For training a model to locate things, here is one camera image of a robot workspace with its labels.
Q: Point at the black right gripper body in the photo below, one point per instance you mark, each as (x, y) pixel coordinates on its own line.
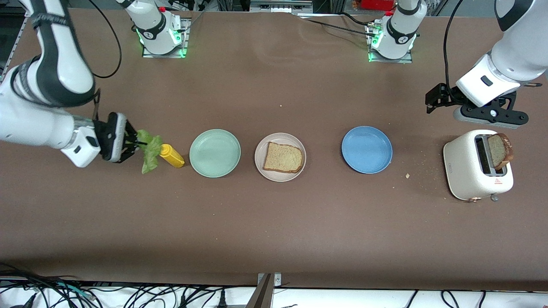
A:
(102, 131)

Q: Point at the green lettuce leaf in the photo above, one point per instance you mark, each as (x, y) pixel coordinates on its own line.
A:
(150, 156)

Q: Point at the yellow squeeze bottle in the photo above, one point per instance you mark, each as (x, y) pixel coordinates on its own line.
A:
(172, 156)

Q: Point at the brown bread slice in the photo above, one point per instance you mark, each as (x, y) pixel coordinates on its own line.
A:
(282, 158)
(498, 149)

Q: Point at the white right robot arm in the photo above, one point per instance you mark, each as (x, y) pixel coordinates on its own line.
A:
(60, 72)

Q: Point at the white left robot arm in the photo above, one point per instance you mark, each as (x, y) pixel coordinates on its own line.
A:
(400, 34)

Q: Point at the blue plate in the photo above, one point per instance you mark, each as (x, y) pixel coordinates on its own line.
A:
(367, 149)

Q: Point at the light green plate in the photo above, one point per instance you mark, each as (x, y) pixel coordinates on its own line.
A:
(215, 153)

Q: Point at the beige plate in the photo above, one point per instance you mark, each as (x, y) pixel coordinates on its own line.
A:
(280, 137)

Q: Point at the white toaster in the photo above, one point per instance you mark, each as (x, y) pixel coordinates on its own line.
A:
(464, 171)

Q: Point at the red box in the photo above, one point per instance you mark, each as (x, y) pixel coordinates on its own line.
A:
(376, 4)

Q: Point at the black power plug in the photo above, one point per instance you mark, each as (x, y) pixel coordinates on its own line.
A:
(222, 301)

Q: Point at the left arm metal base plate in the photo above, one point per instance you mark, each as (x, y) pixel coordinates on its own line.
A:
(389, 60)

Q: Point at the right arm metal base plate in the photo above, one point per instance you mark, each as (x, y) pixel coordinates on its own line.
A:
(165, 55)

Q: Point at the silver metal bracket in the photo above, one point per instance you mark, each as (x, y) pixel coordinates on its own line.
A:
(277, 280)

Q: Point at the grey metal post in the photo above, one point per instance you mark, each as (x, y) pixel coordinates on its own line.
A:
(261, 297)

